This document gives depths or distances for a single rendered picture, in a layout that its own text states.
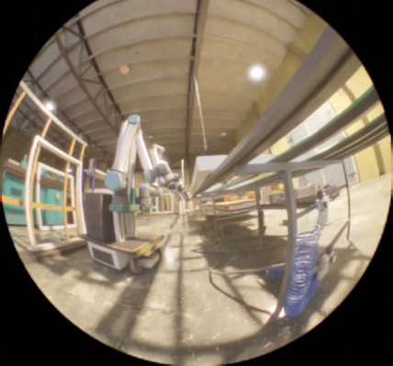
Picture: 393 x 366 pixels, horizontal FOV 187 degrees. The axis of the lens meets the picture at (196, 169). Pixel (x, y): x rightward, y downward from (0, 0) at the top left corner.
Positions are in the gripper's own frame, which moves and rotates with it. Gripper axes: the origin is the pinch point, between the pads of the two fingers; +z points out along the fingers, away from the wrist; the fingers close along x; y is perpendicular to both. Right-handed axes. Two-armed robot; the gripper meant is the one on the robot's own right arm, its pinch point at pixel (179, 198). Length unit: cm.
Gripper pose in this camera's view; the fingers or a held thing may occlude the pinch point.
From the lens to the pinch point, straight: 101.4
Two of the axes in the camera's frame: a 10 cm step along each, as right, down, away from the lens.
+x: 0.9, -1.6, -9.8
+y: -8.8, 4.6, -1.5
